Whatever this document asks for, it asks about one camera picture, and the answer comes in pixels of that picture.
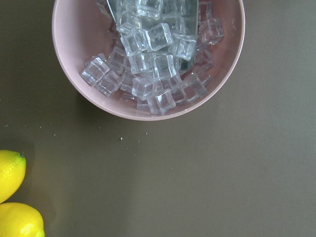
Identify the clear ice cubes pile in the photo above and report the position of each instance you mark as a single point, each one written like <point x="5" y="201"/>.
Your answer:
<point x="151" y="79"/>

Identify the pink bowl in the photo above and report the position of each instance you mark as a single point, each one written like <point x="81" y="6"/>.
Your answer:
<point x="79" y="32"/>

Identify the yellow lemon upper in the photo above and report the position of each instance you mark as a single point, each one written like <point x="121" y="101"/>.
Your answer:
<point x="12" y="173"/>

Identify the yellow lemon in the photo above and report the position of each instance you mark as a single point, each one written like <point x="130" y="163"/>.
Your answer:
<point x="20" y="220"/>
<point x="12" y="173"/>

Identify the yellow lemon lower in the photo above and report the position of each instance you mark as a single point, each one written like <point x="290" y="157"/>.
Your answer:
<point x="20" y="220"/>

